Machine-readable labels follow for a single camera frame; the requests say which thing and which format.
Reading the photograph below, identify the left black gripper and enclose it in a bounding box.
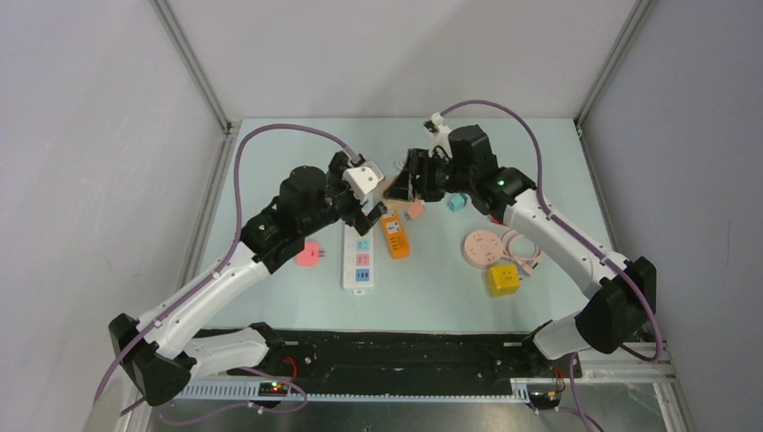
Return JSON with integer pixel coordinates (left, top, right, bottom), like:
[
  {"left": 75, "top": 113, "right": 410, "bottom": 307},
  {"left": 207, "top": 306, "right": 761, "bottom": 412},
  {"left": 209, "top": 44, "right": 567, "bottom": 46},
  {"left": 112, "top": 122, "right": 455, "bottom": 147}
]
[{"left": 300, "top": 151, "right": 386, "bottom": 237}]

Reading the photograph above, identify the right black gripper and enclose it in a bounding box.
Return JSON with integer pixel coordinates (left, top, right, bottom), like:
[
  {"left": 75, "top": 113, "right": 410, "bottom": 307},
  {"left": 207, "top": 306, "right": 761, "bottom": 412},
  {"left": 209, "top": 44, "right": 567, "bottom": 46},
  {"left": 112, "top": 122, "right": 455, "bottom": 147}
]
[{"left": 384, "top": 148, "right": 474, "bottom": 203}]

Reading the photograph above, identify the beige dragon cube adapter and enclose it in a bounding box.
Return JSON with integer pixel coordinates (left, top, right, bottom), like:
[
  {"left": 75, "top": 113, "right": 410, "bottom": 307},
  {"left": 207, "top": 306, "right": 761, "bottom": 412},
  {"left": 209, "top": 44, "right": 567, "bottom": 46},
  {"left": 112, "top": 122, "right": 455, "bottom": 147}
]
[{"left": 373, "top": 175, "right": 397, "bottom": 204}]

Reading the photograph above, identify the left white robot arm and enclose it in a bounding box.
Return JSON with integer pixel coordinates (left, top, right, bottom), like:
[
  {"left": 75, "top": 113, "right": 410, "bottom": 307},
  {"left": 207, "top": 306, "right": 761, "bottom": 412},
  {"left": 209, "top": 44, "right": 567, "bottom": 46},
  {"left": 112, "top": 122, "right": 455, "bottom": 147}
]
[{"left": 109, "top": 152, "right": 386, "bottom": 407}]

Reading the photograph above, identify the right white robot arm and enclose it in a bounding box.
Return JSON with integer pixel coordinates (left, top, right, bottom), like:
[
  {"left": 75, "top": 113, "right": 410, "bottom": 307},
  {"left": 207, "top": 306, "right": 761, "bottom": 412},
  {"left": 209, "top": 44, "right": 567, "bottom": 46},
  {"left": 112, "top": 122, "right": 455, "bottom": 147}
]
[{"left": 383, "top": 125, "right": 657, "bottom": 376}]

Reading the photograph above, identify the salmon pink charger plug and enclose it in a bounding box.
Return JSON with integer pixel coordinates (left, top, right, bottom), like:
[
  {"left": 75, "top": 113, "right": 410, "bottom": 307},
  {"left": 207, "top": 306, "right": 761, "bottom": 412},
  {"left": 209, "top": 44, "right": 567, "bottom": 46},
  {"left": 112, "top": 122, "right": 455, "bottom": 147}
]
[{"left": 405, "top": 200, "right": 426, "bottom": 221}]

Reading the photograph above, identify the teal small charger plug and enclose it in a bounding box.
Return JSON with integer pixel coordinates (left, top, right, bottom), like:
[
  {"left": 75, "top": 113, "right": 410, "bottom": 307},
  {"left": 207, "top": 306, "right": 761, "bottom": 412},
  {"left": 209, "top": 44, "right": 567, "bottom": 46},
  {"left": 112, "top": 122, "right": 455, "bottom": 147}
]
[{"left": 447, "top": 193, "right": 469, "bottom": 213}]

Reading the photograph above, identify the pink flat plug adapter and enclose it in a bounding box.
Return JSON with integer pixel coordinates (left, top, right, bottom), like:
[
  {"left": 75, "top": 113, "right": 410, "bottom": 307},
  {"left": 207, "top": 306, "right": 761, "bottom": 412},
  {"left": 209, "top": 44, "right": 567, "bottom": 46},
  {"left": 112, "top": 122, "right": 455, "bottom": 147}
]
[{"left": 294, "top": 240, "right": 325, "bottom": 267}]

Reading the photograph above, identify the white multicolour power strip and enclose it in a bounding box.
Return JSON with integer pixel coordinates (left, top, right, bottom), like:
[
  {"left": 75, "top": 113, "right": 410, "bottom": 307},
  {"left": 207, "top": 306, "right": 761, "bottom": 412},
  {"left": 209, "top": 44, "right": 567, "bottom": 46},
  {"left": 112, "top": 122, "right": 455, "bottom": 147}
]
[{"left": 341, "top": 226, "right": 376, "bottom": 295}]

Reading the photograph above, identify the orange power strip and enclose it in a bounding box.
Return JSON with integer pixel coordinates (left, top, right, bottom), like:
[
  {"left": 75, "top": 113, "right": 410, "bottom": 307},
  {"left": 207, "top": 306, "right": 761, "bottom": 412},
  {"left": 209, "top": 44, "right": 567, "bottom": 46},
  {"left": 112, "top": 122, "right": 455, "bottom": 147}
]
[{"left": 380, "top": 210, "right": 410, "bottom": 259}]

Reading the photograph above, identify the pink round power strip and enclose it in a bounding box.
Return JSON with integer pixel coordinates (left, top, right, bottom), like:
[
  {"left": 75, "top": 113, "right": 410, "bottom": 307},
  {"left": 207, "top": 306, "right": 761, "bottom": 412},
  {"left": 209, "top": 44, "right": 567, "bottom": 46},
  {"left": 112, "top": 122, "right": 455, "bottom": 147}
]
[{"left": 462, "top": 229, "right": 505, "bottom": 269}]

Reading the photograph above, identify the yellow cube socket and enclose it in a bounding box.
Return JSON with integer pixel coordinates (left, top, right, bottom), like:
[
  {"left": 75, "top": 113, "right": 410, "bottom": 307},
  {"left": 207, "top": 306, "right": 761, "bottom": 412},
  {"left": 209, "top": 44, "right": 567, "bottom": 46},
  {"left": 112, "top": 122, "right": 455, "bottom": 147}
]
[{"left": 486, "top": 264, "right": 522, "bottom": 297}]

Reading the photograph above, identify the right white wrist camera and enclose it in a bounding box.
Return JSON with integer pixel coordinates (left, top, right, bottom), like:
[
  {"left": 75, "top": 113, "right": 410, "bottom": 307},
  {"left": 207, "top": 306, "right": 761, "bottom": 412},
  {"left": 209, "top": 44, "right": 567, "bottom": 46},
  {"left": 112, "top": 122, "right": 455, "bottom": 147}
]
[{"left": 424, "top": 112, "right": 452, "bottom": 157}]

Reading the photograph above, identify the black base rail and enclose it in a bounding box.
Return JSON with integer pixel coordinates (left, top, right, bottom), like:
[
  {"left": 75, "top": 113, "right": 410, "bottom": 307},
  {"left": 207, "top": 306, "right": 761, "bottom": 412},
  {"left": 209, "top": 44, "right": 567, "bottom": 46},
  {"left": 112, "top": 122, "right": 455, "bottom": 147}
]
[{"left": 196, "top": 324, "right": 582, "bottom": 412}]

